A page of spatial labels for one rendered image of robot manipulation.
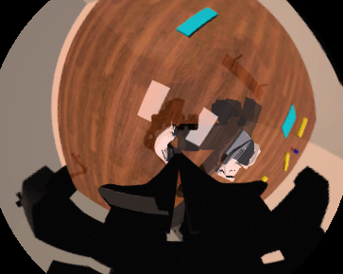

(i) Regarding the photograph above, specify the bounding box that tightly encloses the pink trapezoid plate with holes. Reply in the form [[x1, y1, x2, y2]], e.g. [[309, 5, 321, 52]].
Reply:
[[215, 163, 242, 181]]

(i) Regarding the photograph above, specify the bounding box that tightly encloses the pink rectangular plate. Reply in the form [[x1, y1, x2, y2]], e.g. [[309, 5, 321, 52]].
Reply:
[[225, 129, 254, 155]]

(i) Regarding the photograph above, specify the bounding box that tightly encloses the teal rectangular plate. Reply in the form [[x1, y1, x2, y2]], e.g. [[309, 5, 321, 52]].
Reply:
[[281, 104, 297, 138]]

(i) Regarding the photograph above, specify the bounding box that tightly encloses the yellow rectangular bar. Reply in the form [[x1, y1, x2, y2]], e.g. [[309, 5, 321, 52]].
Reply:
[[298, 118, 308, 138]]

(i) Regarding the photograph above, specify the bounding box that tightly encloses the teal rectangular block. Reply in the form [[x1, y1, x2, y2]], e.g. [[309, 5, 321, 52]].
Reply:
[[176, 8, 217, 38]]

